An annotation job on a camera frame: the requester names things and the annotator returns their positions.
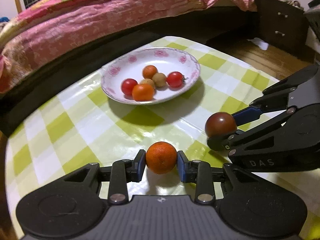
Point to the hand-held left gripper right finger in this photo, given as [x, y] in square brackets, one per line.
[182, 167]

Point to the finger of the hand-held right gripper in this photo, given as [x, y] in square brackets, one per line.
[246, 116]
[220, 143]

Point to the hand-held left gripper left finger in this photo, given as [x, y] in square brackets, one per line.
[141, 165]

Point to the dark brown tomato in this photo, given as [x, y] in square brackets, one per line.
[220, 124]

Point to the small orange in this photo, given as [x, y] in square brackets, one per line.
[161, 157]
[150, 71]
[143, 92]

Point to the small red tomato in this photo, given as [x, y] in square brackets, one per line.
[129, 86]
[175, 79]

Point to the brown longan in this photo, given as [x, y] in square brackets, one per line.
[147, 82]
[159, 79]

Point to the white plate with pink flowers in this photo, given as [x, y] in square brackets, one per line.
[175, 62]

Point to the white paper scrap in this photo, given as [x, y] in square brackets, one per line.
[258, 43]

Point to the green checked plastic tablecloth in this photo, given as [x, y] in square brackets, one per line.
[62, 130]

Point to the dark nightstand with drawers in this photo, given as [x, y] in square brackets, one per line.
[280, 22]

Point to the pink floral blanket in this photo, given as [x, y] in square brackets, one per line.
[87, 20]

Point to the blue cloth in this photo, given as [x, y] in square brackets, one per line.
[3, 20]

